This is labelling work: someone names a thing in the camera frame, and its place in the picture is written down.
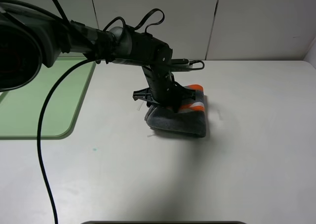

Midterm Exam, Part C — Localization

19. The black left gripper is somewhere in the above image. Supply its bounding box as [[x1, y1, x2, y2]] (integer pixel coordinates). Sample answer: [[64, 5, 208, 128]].
[[132, 65, 196, 113]]

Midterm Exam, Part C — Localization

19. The grey towel with orange pattern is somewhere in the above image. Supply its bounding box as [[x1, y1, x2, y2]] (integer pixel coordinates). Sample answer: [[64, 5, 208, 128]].
[[145, 84, 206, 137]]

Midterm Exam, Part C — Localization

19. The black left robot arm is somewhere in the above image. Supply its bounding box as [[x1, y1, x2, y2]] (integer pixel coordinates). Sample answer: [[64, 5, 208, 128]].
[[0, 0, 196, 111]]

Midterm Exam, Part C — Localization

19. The green plastic tray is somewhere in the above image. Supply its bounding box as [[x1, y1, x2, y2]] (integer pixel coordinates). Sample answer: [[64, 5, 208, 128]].
[[0, 57, 96, 140]]

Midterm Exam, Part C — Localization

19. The white tape strip right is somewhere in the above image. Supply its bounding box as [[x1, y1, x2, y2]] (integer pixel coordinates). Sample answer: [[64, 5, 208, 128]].
[[217, 109, 223, 121]]

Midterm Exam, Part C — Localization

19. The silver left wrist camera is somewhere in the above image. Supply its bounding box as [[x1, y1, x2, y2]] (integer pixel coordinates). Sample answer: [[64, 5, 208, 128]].
[[170, 59, 193, 72]]

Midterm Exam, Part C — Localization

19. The black left camera cable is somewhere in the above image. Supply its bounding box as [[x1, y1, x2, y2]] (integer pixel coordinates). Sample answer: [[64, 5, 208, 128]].
[[0, 0, 205, 224]]

